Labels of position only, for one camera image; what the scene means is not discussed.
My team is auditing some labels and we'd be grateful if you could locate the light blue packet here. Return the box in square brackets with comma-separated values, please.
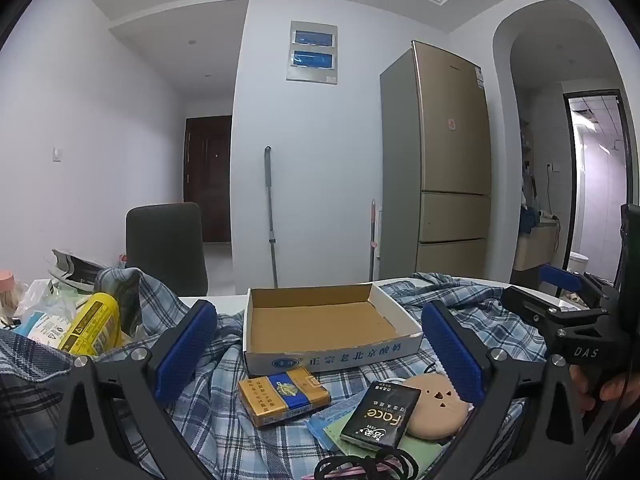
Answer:
[306, 399, 373, 453]

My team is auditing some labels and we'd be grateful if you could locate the dark brown door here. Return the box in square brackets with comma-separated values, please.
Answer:
[183, 115, 233, 244]

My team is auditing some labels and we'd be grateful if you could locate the green packet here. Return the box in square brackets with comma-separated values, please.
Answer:
[322, 417, 448, 478]

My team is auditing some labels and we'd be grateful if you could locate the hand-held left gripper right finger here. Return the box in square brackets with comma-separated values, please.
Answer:
[421, 301, 588, 480]

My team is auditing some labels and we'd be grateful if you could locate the white plastic bag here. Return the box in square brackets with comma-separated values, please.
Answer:
[15, 277, 83, 356]

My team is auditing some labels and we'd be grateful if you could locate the metal mop handle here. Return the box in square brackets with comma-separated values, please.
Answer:
[263, 146, 281, 288]

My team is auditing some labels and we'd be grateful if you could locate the beige vanity cabinet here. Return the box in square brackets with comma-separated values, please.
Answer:
[512, 220, 562, 272]

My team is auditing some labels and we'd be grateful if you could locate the blue plaid cloth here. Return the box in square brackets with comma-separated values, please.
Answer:
[0, 267, 621, 480]

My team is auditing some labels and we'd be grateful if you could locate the yellow blue cigarette pack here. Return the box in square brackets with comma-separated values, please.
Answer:
[237, 366, 332, 428]

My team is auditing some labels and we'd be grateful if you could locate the black tissue pack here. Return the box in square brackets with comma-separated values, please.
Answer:
[340, 381, 422, 456]

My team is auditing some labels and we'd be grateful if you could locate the shallow cardboard box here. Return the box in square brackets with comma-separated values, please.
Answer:
[243, 282, 425, 378]

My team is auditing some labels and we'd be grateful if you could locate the beige round compact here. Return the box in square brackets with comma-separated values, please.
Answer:
[401, 375, 475, 443]

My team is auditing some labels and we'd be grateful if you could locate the wall electrical panel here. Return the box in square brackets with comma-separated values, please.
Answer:
[286, 21, 340, 85]

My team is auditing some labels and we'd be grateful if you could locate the yellow bottle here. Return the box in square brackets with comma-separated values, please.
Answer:
[57, 292, 122, 357]

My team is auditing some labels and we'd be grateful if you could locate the pink lidded jar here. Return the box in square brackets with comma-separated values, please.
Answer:
[0, 269, 23, 318]

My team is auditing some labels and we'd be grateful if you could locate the black cable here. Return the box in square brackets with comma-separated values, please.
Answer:
[312, 447, 421, 480]

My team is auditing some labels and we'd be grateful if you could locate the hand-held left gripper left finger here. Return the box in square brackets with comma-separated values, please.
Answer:
[52, 299, 219, 480]

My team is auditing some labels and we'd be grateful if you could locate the grey white bag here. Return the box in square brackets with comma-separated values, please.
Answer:
[48, 248, 108, 291]

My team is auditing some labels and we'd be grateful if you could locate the dark grey chair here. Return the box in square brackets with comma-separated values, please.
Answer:
[125, 202, 209, 298]

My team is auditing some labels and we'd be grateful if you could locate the person's right hand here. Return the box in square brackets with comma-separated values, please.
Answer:
[570, 364, 637, 412]

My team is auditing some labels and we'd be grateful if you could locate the pink tipped mop handle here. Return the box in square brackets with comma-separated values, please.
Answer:
[369, 199, 379, 283]

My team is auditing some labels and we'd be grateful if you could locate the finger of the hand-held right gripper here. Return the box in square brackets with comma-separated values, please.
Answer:
[501, 284, 609, 335]
[539, 263, 621, 312]

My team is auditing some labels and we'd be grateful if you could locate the gold refrigerator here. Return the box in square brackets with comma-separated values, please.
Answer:
[379, 40, 493, 278]

